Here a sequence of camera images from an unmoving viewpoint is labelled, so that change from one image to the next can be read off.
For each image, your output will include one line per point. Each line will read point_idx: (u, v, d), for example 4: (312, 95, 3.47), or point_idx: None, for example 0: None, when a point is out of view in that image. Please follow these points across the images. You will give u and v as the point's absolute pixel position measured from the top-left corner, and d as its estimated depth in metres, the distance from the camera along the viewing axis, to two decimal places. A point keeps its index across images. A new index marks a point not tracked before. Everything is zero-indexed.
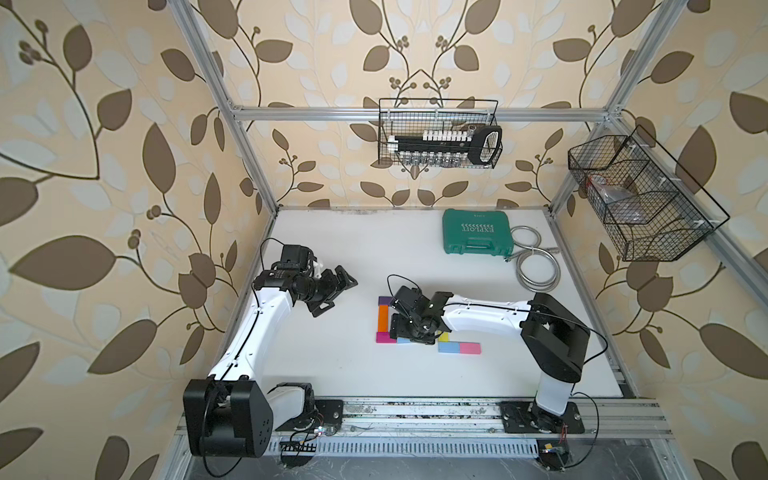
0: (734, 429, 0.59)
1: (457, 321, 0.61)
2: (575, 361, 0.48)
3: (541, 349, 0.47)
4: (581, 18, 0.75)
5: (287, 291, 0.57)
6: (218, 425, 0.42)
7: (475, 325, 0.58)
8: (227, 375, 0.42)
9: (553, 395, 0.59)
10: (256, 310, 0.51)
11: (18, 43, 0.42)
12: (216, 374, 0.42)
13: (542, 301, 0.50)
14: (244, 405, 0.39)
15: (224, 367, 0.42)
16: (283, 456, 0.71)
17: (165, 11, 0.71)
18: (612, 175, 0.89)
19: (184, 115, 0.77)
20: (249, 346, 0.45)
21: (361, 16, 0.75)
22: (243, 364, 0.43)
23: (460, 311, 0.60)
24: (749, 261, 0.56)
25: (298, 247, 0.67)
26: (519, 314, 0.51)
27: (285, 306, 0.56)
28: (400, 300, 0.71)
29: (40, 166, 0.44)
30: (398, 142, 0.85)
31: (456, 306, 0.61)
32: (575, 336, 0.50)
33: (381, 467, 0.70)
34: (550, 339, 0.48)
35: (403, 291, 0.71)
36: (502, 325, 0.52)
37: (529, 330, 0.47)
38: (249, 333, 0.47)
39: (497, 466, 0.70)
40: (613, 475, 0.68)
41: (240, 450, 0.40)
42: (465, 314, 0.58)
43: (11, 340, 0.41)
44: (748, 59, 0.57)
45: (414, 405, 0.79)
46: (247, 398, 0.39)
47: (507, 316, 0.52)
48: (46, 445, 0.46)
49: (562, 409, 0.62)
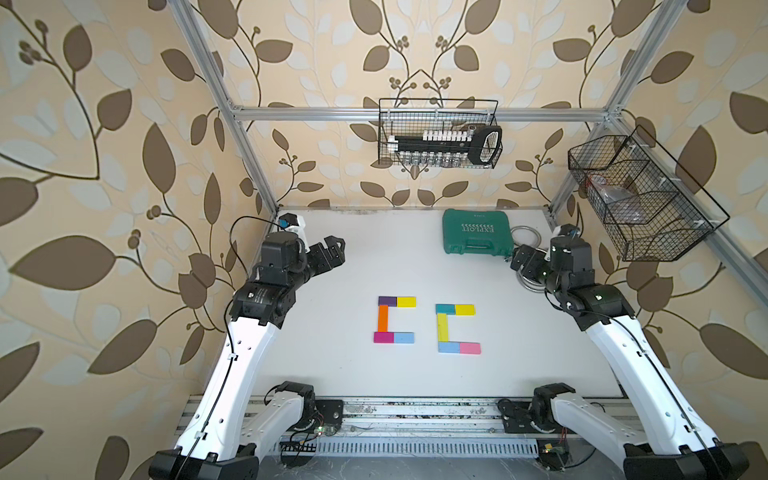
0: (734, 430, 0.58)
1: (610, 346, 0.46)
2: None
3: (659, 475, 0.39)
4: (581, 18, 0.75)
5: (268, 324, 0.47)
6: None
7: (620, 371, 0.45)
8: (194, 451, 0.37)
9: (580, 425, 0.57)
10: (230, 356, 0.42)
11: (18, 44, 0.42)
12: (182, 447, 0.37)
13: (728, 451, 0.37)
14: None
15: (191, 439, 0.37)
16: (283, 456, 0.71)
17: (165, 11, 0.71)
18: (612, 175, 0.89)
19: (185, 115, 0.77)
20: (219, 409, 0.39)
21: (361, 16, 0.75)
22: (212, 435, 0.38)
23: (622, 348, 0.45)
24: (749, 262, 0.56)
25: (278, 247, 0.51)
26: (689, 439, 0.38)
27: (268, 339, 0.48)
28: (570, 253, 0.53)
29: (40, 166, 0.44)
30: (398, 142, 0.85)
31: (624, 340, 0.46)
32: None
33: (381, 467, 0.70)
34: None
35: (586, 247, 0.53)
36: (656, 417, 0.40)
37: (687, 461, 0.37)
38: (222, 388, 0.40)
39: (497, 466, 0.70)
40: (613, 475, 0.68)
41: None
42: (628, 360, 0.44)
43: (10, 340, 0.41)
44: (748, 59, 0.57)
45: (414, 405, 0.79)
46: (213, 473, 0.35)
47: (673, 421, 0.39)
48: (46, 445, 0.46)
49: (565, 424, 0.61)
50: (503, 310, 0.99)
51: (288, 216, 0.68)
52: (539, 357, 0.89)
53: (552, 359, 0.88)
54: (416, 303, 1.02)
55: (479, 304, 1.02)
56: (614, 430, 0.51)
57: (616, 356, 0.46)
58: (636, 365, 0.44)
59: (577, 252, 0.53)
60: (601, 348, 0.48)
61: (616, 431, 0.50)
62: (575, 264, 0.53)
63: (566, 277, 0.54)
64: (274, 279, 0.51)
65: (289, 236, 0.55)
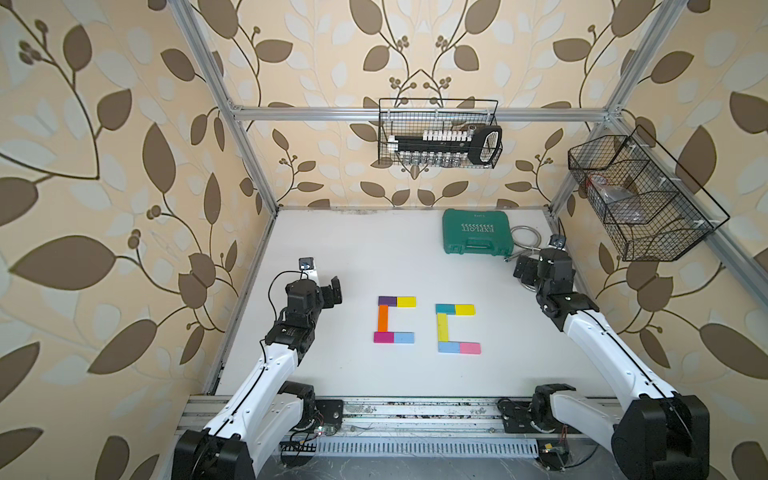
0: (734, 430, 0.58)
1: (580, 330, 0.54)
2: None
3: (636, 434, 0.40)
4: (582, 18, 0.75)
5: (294, 350, 0.59)
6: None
7: (594, 353, 0.51)
8: (221, 432, 0.42)
9: (577, 418, 0.57)
10: (262, 367, 0.52)
11: (18, 43, 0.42)
12: (210, 428, 0.43)
13: (690, 403, 0.41)
14: (228, 468, 0.39)
15: (219, 422, 0.43)
16: (283, 456, 0.71)
17: (165, 11, 0.71)
18: (612, 175, 0.89)
19: (185, 115, 0.77)
20: (247, 403, 0.47)
21: (361, 16, 0.75)
22: (239, 422, 0.44)
23: (588, 329, 0.53)
24: (750, 262, 0.56)
25: (302, 297, 0.63)
26: (648, 389, 0.43)
27: (290, 364, 0.57)
28: (554, 265, 0.62)
29: (40, 166, 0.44)
30: (398, 142, 0.85)
31: (590, 323, 0.54)
32: (685, 466, 0.40)
33: (381, 467, 0.70)
34: (653, 433, 0.40)
35: (566, 260, 0.62)
36: (620, 378, 0.45)
37: (648, 407, 0.40)
38: (250, 389, 0.48)
39: (498, 466, 0.70)
40: (613, 475, 0.68)
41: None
42: (593, 336, 0.52)
43: (11, 340, 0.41)
44: (748, 58, 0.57)
45: (414, 405, 0.79)
46: (234, 460, 0.39)
47: (634, 378, 0.44)
48: (46, 445, 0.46)
49: (562, 418, 0.62)
50: (502, 310, 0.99)
51: (310, 260, 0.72)
52: (539, 357, 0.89)
53: (552, 358, 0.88)
54: (416, 302, 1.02)
55: (479, 303, 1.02)
56: (606, 414, 0.52)
57: (586, 338, 0.53)
58: (599, 340, 0.51)
59: (557, 264, 0.62)
60: (576, 337, 0.55)
61: (609, 416, 0.51)
62: (555, 273, 0.63)
63: (549, 284, 0.63)
64: (297, 322, 0.63)
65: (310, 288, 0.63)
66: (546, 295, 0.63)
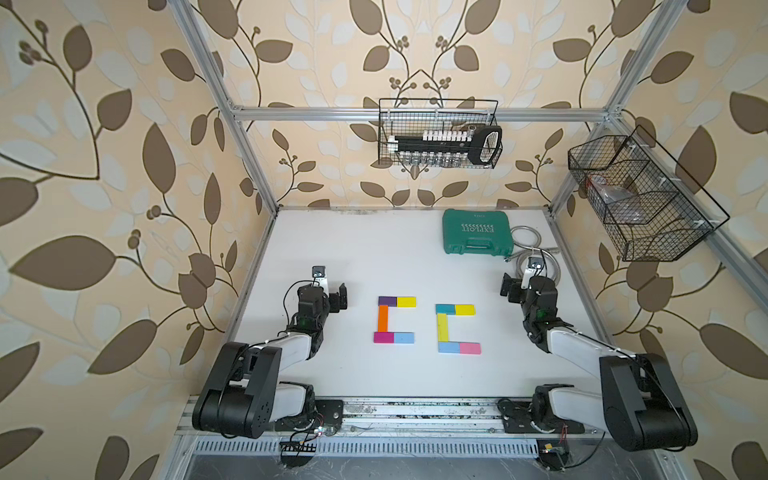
0: (734, 429, 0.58)
1: (559, 340, 0.61)
2: (647, 438, 0.41)
3: (613, 393, 0.44)
4: (582, 18, 0.75)
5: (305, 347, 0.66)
6: (230, 393, 0.45)
7: (575, 355, 0.56)
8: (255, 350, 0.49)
9: (576, 408, 0.57)
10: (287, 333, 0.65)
11: (17, 43, 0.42)
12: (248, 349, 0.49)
13: (653, 359, 0.46)
14: (264, 368, 0.45)
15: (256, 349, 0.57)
16: (283, 456, 0.71)
17: (165, 11, 0.71)
18: (612, 175, 0.89)
19: (185, 115, 0.77)
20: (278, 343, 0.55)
21: (361, 16, 0.75)
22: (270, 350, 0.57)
23: (565, 338, 0.60)
24: (750, 262, 0.56)
25: (310, 303, 0.71)
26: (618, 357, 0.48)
27: (306, 350, 0.67)
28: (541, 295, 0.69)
29: (40, 166, 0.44)
30: (398, 142, 0.85)
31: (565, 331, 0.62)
32: (675, 425, 0.42)
33: (381, 467, 0.70)
34: (629, 386, 0.44)
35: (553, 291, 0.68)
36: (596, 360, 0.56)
37: (615, 362, 0.46)
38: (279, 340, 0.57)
39: (498, 466, 0.70)
40: (613, 475, 0.68)
41: (240, 429, 0.41)
42: (570, 340, 0.58)
43: (11, 340, 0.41)
44: (747, 59, 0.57)
45: (414, 405, 0.79)
46: (270, 360, 0.46)
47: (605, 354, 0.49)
48: (46, 445, 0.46)
49: (560, 413, 0.62)
50: (502, 310, 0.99)
51: (322, 269, 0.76)
52: (539, 357, 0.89)
53: (552, 358, 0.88)
54: (416, 302, 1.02)
55: (479, 303, 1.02)
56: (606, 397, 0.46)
57: (565, 342, 0.59)
58: (573, 340, 0.57)
59: (544, 294, 0.68)
60: (558, 350, 0.62)
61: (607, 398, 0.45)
62: (541, 302, 0.69)
63: (535, 311, 0.70)
64: (307, 322, 0.71)
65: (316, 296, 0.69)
66: (532, 322, 0.71)
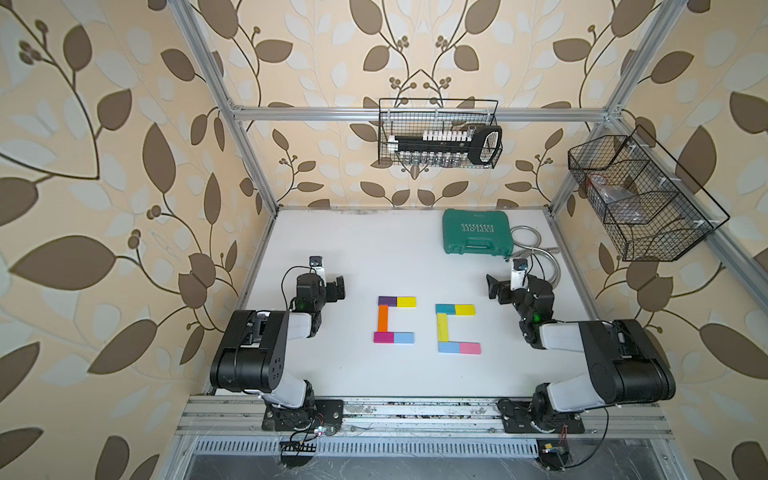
0: (734, 428, 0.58)
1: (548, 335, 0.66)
2: (627, 386, 0.44)
3: (595, 351, 0.48)
4: (582, 19, 0.75)
5: (306, 326, 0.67)
6: (244, 353, 0.47)
7: (568, 345, 0.59)
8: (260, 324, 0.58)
9: (568, 393, 0.59)
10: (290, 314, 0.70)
11: (17, 43, 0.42)
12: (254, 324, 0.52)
13: (627, 322, 0.50)
14: (276, 321, 0.49)
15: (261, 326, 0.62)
16: (283, 456, 0.71)
17: (165, 11, 0.71)
18: (612, 175, 0.89)
19: (185, 115, 0.77)
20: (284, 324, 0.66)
21: (361, 16, 0.75)
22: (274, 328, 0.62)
23: (553, 330, 0.64)
24: (749, 261, 0.56)
25: (308, 286, 0.75)
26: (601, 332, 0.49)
27: (305, 331, 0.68)
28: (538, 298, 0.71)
29: (40, 166, 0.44)
30: (398, 142, 0.85)
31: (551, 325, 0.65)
32: (655, 377, 0.45)
33: (381, 467, 0.70)
34: (607, 340, 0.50)
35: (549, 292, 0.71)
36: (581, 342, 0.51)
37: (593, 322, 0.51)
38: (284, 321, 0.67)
39: (497, 466, 0.70)
40: (613, 475, 0.68)
41: (257, 384, 0.44)
42: (559, 330, 0.62)
43: (11, 340, 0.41)
44: (747, 59, 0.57)
45: (414, 405, 0.79)
46: (281, 314, 0.51)
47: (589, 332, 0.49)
48: (46, 445, 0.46)
49: (561, 406, 0.62)
50: (502, 310, 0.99)
51: (318, 257, 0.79)
52: (539, 356, 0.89)
53: (552, 358, 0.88)
54: (416, 302, 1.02)
55: (479, 303, 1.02)
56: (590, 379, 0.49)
57: (553, 337, 0.64)
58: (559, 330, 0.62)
59: (542, 298, 0.71)
60: (549, 344, 0.66)
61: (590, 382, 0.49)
62: (538, 304, 0.72)
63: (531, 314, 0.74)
64: (305, 304, 0.74)
65: (312, 278, 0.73)
66: (528, 322, 0.75)
